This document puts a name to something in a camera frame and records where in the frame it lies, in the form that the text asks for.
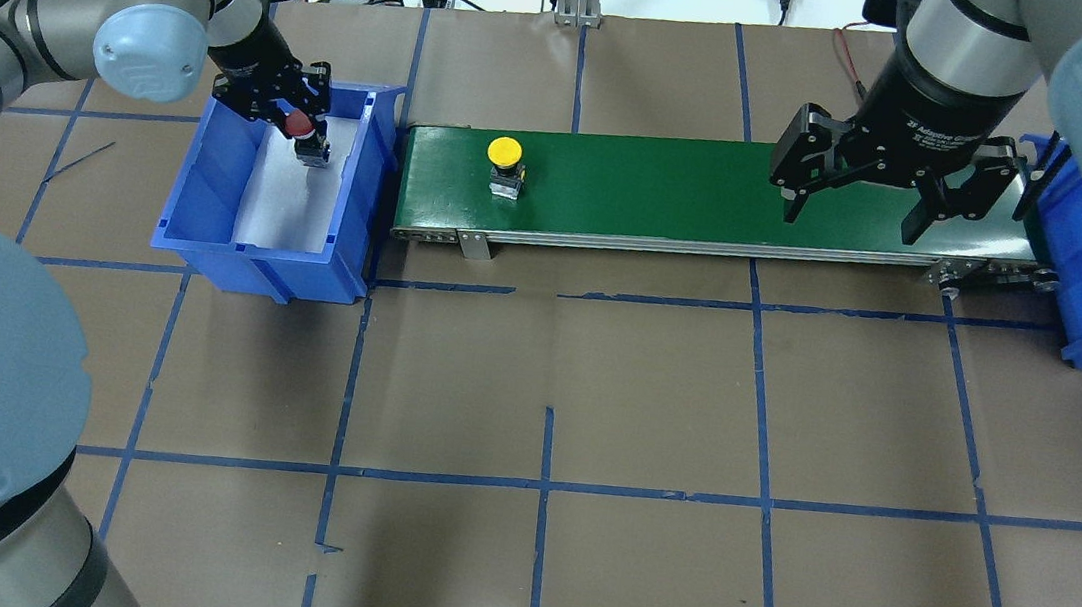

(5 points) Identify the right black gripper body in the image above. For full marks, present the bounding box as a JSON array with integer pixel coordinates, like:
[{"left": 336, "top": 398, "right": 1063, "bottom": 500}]
[{"left": 815, "top": 68, "right": 1010, "bottom": 189}]

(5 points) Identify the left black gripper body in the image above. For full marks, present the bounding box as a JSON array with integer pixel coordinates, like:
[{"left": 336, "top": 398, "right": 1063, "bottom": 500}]
[{"left": 212, "top": 58, "right": 332, "bottom": 133}]

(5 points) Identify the red push button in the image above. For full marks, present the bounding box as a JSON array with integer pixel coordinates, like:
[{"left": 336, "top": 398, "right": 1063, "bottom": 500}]
[{"left": 283, "top": 109, "right": 331, "bottom": 169}]

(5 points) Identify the yellow push button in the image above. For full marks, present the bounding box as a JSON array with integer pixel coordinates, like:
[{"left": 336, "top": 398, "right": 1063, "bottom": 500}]
[{"left": 486, "top": 136, "right": 526, "bottom": 201}]

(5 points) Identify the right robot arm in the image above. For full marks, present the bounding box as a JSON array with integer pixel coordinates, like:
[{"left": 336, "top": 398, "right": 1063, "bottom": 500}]
[{"left": 769, "top": 0, "right": 1082, "bottom": 245}]

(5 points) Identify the left white foam pad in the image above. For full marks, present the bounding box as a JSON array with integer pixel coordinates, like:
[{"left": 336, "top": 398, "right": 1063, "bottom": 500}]
[{"left": 232, "top": 116, "right": 361, "bottom": 253}]

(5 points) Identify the left blue bin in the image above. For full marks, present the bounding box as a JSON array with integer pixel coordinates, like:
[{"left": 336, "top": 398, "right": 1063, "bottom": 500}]
[{"left": 149, "top": 81, "right": 406, "bottom": 305}]

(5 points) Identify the green conveyor belt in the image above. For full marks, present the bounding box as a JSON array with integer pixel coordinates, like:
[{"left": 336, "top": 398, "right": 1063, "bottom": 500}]
[{"left": 393, "top": 124, "right": 1058, "bottom": 292}]

